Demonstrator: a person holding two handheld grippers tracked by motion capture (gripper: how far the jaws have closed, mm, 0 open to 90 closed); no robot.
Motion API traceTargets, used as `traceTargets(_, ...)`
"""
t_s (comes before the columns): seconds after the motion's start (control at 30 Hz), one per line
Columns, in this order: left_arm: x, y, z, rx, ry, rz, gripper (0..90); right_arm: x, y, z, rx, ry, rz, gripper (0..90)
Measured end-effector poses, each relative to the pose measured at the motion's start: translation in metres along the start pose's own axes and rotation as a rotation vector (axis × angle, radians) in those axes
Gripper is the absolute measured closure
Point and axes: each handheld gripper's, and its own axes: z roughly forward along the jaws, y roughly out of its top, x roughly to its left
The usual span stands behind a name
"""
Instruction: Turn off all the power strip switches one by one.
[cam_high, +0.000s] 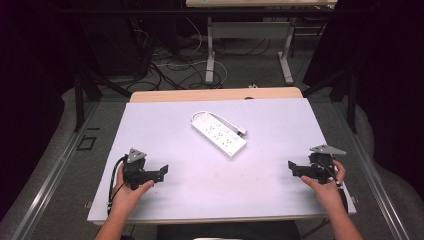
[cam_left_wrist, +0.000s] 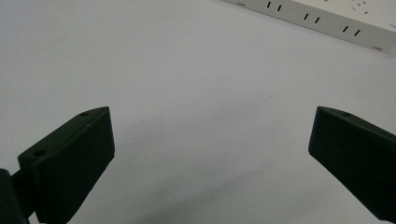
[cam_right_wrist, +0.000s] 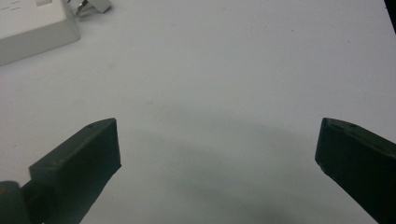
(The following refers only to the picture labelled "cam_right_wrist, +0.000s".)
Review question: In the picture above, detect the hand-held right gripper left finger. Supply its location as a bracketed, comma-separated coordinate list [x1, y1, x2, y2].
[21, 118, 122, 224]

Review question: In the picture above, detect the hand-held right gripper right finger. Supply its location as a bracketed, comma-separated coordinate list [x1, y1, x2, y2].
[314, 117, 396, 224]

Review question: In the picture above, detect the white power strip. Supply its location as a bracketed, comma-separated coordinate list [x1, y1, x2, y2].
[0, 0, 81, 67]

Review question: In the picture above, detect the small metal object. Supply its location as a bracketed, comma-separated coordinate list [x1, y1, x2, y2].
[64, 0, 112, 17]

